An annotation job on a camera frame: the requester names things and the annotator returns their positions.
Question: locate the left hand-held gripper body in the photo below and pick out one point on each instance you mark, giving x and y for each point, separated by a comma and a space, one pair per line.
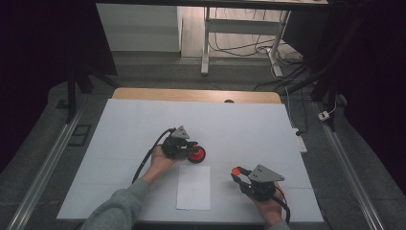
175, 148

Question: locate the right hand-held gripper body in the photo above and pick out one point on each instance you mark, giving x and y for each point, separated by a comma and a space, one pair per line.
260, 187

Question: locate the round red ink pad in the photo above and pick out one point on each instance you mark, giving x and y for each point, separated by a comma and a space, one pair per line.
198, 156

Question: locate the small red stamp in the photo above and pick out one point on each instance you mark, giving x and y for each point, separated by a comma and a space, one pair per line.
236, 171

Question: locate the white paper sheet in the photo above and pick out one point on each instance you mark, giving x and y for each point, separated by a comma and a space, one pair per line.
193, 188

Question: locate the person's left hand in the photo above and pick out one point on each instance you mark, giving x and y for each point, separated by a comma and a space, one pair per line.
161, 164

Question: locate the person's right hand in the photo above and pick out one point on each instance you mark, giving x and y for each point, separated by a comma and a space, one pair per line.
270, 209

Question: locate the large white table mat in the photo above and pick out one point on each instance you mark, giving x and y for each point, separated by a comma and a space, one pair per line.
223, 123

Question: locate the wooden table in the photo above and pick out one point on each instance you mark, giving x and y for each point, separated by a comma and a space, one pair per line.
178, 95

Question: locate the white power strip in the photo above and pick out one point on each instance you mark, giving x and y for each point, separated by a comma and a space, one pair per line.
301, 142

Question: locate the small white adapter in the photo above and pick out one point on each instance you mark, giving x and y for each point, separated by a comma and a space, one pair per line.
323, 115

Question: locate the black metal stand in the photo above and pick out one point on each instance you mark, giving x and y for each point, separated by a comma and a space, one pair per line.
72, 96
322, 89

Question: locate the white cabinet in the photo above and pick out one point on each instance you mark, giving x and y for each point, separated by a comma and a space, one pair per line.
140, 28

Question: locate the aluminium rail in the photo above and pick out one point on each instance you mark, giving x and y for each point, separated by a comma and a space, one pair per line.
348, 169
48, 166

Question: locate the white desk frame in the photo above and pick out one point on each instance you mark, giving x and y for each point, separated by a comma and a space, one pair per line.
242, 26

